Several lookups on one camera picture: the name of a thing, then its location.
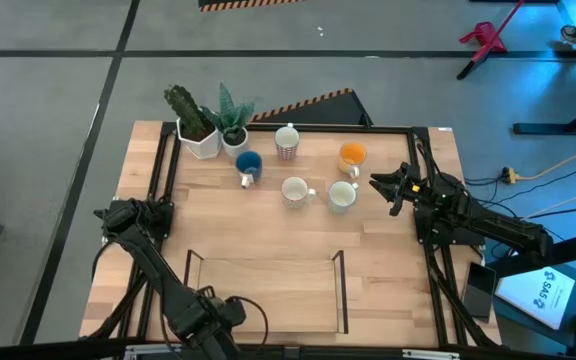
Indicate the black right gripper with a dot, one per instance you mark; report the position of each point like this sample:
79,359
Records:
413,185

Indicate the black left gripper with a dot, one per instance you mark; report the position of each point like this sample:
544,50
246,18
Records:
225,310

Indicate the green patterned white bowl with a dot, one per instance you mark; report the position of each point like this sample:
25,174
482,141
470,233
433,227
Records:
342,196

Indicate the orange yellow mug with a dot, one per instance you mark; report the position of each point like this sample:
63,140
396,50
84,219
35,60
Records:
352,156

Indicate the white mug red dotted band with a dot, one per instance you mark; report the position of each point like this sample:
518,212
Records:
295,192

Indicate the red white patterned mug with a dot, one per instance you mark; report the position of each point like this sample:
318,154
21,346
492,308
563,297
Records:
286,142

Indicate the dark blue bowl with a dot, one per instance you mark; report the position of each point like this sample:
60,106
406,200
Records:
249,165

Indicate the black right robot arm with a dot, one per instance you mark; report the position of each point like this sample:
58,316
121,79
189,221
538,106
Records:
493,225

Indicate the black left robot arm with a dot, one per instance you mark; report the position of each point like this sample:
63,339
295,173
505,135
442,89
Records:
158,270

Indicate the black hazard striped wedge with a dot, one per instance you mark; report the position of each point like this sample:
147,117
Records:
325,111

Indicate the yellow power plug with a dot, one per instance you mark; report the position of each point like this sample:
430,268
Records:
509,175

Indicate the black phone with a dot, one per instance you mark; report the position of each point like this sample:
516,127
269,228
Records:
479,291

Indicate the snake plant in white pot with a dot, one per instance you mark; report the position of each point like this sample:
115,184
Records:
234,132

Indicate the black desk foot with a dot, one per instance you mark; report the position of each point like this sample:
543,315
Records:
553,128

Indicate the red metal stand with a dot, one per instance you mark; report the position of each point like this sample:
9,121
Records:
485,39

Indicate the white printed sign sheet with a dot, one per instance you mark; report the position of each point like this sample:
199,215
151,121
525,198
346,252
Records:
538,296

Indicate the black hazard striped strip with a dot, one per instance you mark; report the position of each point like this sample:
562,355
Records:
245,4

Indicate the black aluminium table frame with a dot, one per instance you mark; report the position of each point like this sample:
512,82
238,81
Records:
420,145

